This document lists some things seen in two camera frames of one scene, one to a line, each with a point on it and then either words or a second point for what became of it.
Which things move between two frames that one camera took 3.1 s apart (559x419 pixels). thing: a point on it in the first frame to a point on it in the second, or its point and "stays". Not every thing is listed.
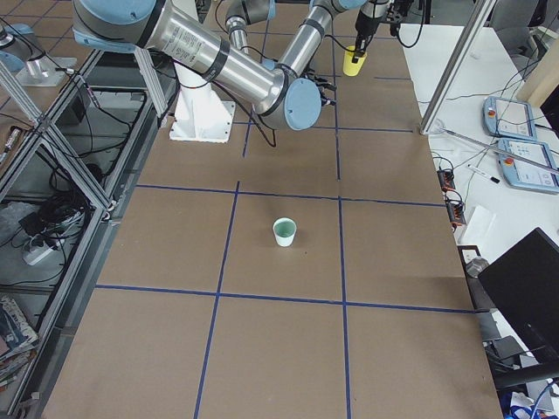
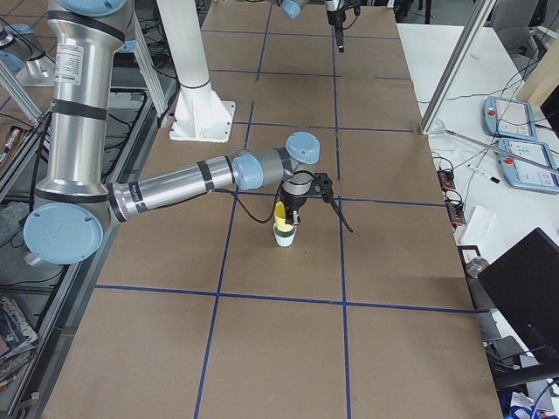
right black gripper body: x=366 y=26 to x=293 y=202
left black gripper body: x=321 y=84 to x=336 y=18
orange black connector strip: x=453 y=202 stays
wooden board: x=543 y=79 stays
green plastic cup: x=285 y=230 stays
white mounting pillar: x=201 y=113 stays
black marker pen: x=483 y=173 stays
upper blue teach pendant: x=508 y=118 stays
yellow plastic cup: x=352 y=68 to x=279 y=217
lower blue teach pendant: x=527 y=176 stays
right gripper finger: x=360 y=50 to x=297 y=220
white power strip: x=32 y=257 stays
